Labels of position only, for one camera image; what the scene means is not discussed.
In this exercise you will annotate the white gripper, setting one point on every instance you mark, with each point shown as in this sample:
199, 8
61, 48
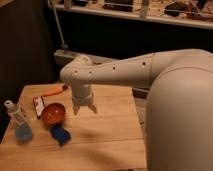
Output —
82, 95

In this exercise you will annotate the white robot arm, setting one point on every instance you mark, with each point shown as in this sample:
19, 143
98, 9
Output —
179, 105

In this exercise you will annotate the orange carrot toy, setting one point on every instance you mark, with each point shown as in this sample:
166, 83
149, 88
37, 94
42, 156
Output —
55, 91

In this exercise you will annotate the orange bowl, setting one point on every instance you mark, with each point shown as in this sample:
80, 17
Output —
53, 113

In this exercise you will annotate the blue plastic toy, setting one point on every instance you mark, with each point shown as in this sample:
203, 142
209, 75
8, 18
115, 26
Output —
61, 135

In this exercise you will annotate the red and white packet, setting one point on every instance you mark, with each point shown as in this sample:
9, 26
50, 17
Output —
38, 105

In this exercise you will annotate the metal pole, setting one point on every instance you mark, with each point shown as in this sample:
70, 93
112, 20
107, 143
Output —
64, 46

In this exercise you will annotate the black object on shelf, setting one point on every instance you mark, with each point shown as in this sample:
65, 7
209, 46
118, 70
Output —
175, 9

